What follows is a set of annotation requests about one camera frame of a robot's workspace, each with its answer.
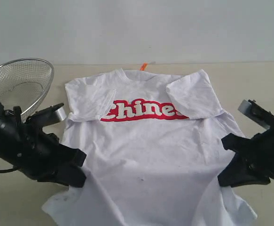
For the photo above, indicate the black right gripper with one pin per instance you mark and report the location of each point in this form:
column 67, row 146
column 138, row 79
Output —
column 254, row 166

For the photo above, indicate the white shirt with red print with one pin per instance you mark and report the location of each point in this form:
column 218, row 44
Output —
column 153, row 153

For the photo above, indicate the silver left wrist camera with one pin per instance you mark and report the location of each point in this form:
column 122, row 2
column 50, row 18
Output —
column 48, row 116

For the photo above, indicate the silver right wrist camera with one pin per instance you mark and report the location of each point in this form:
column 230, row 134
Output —
column 256, row 113

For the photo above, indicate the metal wire mesh basket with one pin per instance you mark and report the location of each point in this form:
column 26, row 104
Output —
column 25, row 82

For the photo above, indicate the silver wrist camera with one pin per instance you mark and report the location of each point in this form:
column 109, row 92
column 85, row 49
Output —
column 256, row 113
column 48, row 116

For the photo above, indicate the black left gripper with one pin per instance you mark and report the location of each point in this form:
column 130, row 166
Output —
column 44, row 159

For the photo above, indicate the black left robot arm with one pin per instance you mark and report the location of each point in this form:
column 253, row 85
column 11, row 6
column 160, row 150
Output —
column 10, row 141

